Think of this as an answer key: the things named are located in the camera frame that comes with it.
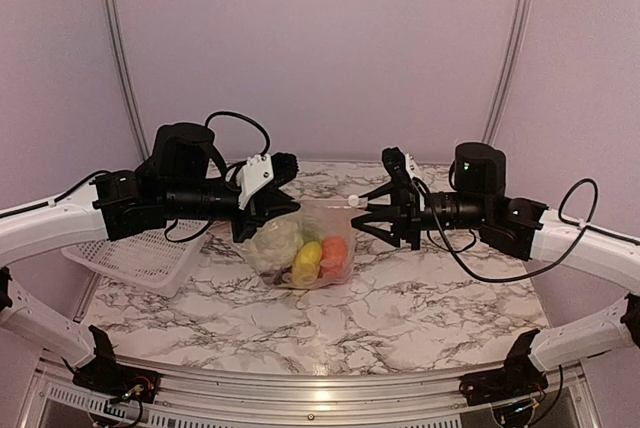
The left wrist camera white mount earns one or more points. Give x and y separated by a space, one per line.
260 172

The left aluminium corner post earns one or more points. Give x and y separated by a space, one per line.
118 48

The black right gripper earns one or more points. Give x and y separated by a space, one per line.
405 219

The clear zip top bag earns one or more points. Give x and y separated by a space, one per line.
319 219

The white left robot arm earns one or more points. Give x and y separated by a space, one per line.
184 179

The white perforated plastic basket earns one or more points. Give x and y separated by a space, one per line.
148 261

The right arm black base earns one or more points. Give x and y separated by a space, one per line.
515 378

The yellow fake lemon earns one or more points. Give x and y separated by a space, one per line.
306 265

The orange fake carrot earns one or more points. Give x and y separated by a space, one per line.
334 257

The aluminium corner post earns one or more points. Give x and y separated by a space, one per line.
118 48
515 41

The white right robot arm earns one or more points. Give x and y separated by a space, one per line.
529 230

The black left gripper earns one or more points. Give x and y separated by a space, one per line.
268 203

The purple fake grapes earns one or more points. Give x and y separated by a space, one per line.
278 278

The aluminium front rail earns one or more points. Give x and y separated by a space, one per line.
194 397

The right aluminium corner post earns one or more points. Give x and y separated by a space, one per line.
515 41

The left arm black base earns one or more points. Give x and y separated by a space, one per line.
104 374

